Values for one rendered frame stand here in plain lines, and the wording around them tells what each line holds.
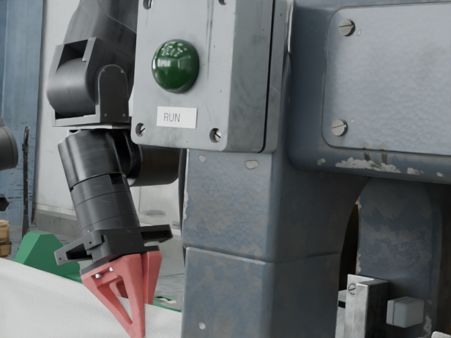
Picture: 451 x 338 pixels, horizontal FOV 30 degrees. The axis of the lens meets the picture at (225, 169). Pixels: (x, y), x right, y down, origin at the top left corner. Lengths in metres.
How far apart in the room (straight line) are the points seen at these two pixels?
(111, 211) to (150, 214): 7.19
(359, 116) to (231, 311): 0.14
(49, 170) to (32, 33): 1.45
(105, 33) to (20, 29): 8.25
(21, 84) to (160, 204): 2.15
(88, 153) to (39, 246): 5.37
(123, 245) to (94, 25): 0.21
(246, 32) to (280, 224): 0.11
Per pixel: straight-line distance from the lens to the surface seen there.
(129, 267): 0.78
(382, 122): 0.45
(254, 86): 0.46
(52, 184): 9.11
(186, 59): 0.45
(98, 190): 0.80
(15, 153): 1.12
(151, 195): 7.98
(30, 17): 9.16
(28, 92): 9.12
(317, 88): 0.47
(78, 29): 0.85
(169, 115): 0.47
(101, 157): 0.81
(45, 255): 6.19
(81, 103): 0.82
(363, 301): 0.66
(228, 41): 0.45
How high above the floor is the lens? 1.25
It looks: 3 degrees down
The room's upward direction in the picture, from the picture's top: 4 degrees clockwise
